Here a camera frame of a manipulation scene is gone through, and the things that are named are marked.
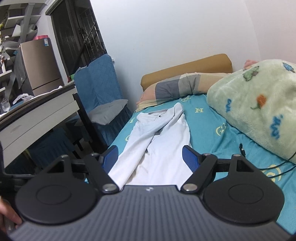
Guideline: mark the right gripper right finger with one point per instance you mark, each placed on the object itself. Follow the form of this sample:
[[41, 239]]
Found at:
[[233, 190]]

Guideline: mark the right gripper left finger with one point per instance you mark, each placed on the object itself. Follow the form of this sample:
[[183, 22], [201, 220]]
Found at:
[[66, 190]]

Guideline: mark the white polo shirt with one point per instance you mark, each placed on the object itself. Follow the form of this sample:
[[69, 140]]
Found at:
[[153, 153]]

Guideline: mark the person's left hand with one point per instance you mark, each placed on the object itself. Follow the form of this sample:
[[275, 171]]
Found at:
[[8, 213]]

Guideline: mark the blue covered chair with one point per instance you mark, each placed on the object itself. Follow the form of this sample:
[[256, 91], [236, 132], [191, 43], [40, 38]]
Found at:
[[96, 85], [41, 153]]

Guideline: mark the white dark-edged table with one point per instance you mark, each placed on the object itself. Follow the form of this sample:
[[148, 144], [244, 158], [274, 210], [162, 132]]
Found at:
[[25, 124]]

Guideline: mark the grey seat cushion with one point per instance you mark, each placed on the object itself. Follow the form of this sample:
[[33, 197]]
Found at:
[[106, 113]]

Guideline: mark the green fleece blanket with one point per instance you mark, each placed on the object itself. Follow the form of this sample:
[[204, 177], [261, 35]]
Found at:
[[260, 102]]

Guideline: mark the striped pillow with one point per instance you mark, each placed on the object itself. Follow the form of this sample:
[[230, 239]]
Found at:
[[176, 87]]

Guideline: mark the beige refrigerator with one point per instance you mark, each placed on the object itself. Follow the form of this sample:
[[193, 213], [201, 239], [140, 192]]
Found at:
[[36, 68]]

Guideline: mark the tan headboard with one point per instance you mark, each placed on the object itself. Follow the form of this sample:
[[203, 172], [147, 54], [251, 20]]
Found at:
[[219, 63]]

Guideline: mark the dark window grille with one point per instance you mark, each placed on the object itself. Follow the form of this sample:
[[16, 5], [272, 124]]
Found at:
[[77, 34]]

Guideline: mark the grey storage shelf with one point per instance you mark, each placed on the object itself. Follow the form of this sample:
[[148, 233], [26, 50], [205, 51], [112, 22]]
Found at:
[[18, 24]]

